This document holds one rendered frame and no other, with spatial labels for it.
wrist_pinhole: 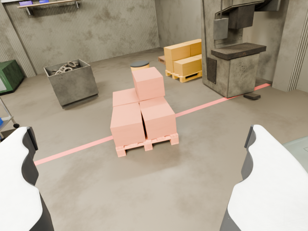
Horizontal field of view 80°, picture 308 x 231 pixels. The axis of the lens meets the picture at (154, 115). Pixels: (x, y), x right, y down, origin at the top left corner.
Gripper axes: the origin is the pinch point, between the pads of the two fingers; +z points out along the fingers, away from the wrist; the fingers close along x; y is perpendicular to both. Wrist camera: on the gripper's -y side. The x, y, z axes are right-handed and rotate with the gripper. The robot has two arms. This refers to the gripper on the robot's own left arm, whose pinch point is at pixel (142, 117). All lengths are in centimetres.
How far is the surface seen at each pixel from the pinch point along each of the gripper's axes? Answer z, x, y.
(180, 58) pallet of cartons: 453, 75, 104
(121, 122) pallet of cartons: 185, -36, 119
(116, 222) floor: 87, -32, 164
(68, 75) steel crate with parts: 354, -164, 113
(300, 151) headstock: 27, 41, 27
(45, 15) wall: 727, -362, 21
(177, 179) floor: 127, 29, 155
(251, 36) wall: 406, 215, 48
